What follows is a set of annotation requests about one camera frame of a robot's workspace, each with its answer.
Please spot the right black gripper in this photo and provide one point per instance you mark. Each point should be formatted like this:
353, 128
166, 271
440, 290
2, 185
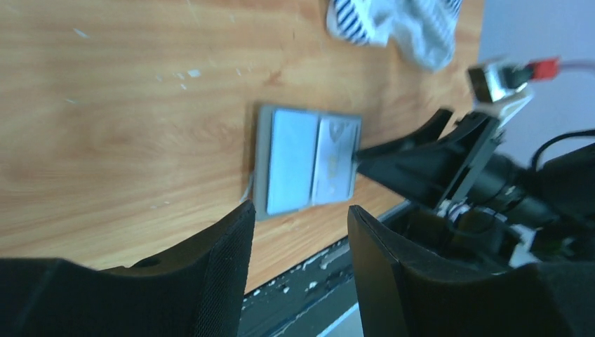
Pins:
489, 194

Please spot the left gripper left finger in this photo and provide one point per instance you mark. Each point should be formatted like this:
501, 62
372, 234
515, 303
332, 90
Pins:
194, 288

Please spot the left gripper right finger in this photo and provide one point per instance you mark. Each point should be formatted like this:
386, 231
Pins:
404, 289

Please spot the silver grey credit card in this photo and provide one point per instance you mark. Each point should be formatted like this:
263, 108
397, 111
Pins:
334, 169

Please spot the grey card holder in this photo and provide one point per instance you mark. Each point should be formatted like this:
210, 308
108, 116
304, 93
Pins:
285, 152

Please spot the striped blue white cloth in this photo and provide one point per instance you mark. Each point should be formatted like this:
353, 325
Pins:
424, 30

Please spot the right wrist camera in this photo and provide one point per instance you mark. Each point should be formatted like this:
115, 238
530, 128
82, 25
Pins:
501, 88

